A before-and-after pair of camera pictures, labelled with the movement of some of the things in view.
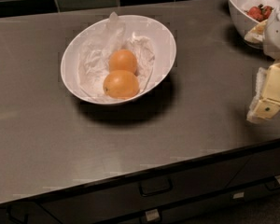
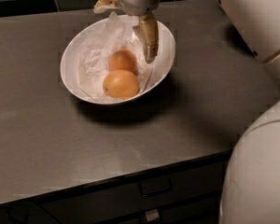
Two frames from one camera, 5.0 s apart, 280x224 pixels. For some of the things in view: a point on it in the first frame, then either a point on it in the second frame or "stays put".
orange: (123, 59) stays put
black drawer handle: (155, 186) stays put
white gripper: (278, 35) to (137, 0)
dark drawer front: (105, 203) stays put
